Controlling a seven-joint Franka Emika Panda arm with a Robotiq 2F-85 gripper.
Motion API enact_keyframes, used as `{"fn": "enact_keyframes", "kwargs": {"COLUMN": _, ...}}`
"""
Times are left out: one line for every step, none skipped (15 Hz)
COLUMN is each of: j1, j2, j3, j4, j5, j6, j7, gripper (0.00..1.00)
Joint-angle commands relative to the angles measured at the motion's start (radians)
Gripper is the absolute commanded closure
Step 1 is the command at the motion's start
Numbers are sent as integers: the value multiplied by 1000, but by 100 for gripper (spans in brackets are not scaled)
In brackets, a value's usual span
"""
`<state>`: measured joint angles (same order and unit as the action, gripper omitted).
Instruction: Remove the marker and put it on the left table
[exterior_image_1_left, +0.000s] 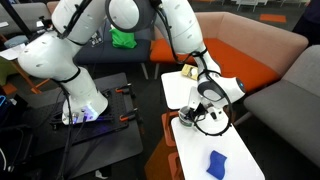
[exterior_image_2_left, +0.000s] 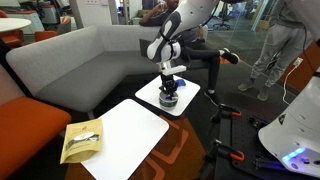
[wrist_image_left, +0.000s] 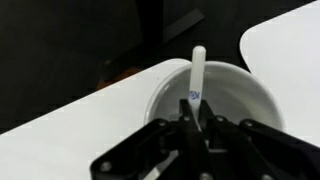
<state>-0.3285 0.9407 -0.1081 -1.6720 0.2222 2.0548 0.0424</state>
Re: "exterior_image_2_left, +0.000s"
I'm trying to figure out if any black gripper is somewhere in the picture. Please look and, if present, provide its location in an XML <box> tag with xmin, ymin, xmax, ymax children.
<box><xmin>158</xmin><ymin>73</ymin><xmax>180</xmax><ymax>100</ymax></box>

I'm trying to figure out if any round black and silver tin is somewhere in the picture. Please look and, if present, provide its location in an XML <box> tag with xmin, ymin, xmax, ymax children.
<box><xmin>158</xmin><ymin>91</ymin><xmax>179</xmax><ymax>109</ymax></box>

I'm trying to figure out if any blue sponge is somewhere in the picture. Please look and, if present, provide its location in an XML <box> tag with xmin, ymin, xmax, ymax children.
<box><xmin>174</xmin><ymin>78</ymin><xmax>187</xmax><ymax>89</ymax></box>

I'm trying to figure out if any small white square table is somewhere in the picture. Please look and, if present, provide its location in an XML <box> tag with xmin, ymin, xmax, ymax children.
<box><xmin>134</xmin><ymin>71</ymin><xmax>201</xmax><ymax>118</ymax></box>

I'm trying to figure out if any seated person in dark clothes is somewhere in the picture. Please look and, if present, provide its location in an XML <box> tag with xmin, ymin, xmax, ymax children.
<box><xmin>138</xmin><ymin>0</ymin><xmax>240</xmax><ymax>106</ymax></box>

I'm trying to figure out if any large white square table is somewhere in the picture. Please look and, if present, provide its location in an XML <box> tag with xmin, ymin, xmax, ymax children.
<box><xmin>80</xmin><ymin>98</ymin><xmax>170</xmax><ymax>180</ymax></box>

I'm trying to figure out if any grey corner sofa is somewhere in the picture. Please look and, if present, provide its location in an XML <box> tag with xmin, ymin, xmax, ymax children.
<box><xmin>5</xmin><ymin>23</ymin><xmax>209</xmax><ymax>114</ymax></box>

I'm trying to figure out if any black office chair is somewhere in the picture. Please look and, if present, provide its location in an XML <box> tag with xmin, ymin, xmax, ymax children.
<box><xmin>213</xmin><ymin>2</ymin><xmax>233</xmax><ymax>31</ymax></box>

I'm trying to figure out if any yellow stand-up pouch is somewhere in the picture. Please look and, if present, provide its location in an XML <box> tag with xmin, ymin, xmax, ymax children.
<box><xmin>59</xmin><ymin>118</ymin><xmax>104</xmax><ymax>165</ymax></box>

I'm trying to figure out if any standing person in grey sweats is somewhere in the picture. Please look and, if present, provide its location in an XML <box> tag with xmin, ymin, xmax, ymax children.
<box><xmin>237</xmin><ymin>0</ymin><xmax>316</xmax><ymax>102</ymax></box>

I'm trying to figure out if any grey and orange chair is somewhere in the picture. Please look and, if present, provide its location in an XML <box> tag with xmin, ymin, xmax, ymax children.
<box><xmin>56</xmin><ymin>15</ymin><xmax>72</xmax><ymax>35</ymax></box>

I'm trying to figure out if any orange upholstered seat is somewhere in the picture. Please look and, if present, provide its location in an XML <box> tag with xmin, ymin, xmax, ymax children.
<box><xmin>0</xmin><ymin>63</ymin><xmax>73</xmax><ymax>180</ymax></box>

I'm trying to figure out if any round white table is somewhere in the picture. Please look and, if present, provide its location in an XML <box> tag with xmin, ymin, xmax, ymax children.
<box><xmin>0</xmin><ymin>17</ymin><xmax>33</xmax><ymax>32</ymax></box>

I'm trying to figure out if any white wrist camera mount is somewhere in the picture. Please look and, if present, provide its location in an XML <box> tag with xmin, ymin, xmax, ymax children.
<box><xmin>161</xmin><ymin>62</ymin><xmax>187</xmax><ymax>76</ymax></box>

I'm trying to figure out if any black orange-handled clamp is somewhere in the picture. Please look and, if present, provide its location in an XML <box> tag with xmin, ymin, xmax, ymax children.
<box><xmin>203</xmin><ymin>138</ymin><xmax>246</xmax><ymax>168</ymax></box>
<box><xmin>209</xmin><ymin>103</ymin><xmax>243</xmax><ymax>133</ymax></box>

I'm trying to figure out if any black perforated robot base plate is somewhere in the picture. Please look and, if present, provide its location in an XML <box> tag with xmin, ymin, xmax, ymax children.
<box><xmin>214</xmin><ymin>108</ymin><xmax>320</xmax><ymax>180</ymax></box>

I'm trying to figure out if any white cable with plug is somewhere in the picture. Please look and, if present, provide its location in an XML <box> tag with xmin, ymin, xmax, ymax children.
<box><xmin>282</xmin><ymin>57</ymin><xmax>304</xmax><ymax>106</ymax></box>

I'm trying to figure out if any black hanging cable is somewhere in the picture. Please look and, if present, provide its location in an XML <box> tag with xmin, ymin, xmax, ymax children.
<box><xmin>299</xmin><ymin>19</ymin><xmax>316</xmax><ymax>72</ymax></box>

